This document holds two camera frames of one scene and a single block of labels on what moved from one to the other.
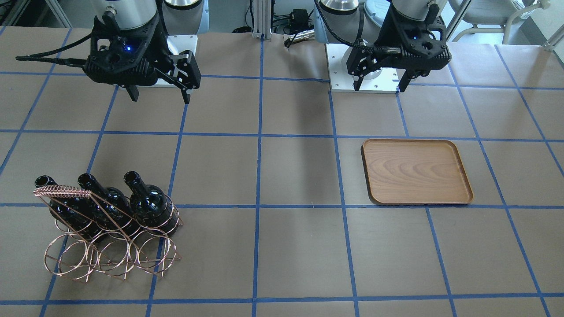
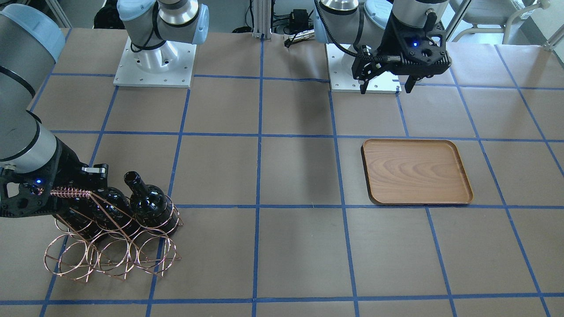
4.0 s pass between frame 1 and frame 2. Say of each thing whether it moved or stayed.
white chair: stayed
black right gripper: moved
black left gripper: stayed
